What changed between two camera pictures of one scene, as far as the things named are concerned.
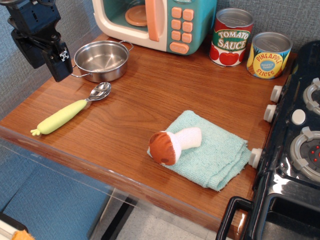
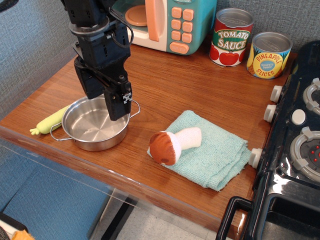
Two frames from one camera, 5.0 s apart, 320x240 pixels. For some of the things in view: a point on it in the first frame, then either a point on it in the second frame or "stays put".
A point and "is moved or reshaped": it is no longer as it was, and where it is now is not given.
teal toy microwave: [181, 27] stays put
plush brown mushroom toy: [166, 147] stays put
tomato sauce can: [232, 30] stays put
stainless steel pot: [102, 61] is moved or reshaped
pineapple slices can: [268, 55] stays put
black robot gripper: [38, 18] to [102, 48]
